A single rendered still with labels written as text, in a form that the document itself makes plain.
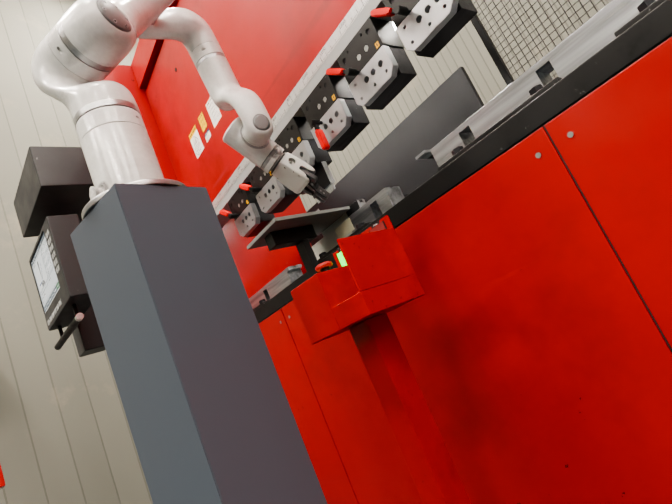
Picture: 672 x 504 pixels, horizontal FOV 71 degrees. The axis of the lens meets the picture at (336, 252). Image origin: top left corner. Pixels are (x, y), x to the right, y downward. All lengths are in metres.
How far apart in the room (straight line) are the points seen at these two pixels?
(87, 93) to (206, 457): 0.66
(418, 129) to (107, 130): 1.20
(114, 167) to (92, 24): 0.28
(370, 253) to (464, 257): 0.20
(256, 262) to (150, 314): 1.53
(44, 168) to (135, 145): 1.48
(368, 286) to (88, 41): 0.69
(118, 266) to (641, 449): 0.89
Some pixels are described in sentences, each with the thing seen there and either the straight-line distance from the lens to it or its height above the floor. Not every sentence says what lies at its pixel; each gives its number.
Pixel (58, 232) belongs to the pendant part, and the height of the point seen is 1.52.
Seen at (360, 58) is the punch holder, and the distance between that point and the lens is 1.31.
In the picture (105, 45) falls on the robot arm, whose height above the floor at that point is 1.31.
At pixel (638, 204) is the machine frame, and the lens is 0.84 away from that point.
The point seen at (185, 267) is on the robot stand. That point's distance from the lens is 0.81.
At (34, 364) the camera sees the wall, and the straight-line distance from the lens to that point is 4.23.
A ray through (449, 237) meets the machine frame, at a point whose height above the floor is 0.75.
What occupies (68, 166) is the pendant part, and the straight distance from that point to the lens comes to 2.43.
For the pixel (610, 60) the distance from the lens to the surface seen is 0.85.
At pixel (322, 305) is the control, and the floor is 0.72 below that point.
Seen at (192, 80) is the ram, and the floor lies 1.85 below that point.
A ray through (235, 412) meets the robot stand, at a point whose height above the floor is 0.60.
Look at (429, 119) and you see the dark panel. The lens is 1.83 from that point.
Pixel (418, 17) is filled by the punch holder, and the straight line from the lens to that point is 1.20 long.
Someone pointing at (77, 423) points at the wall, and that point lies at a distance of 4.22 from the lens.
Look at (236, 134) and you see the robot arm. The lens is 1.34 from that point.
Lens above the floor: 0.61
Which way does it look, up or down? 12 degrees up
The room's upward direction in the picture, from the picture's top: 24 degrees counter-clockwise
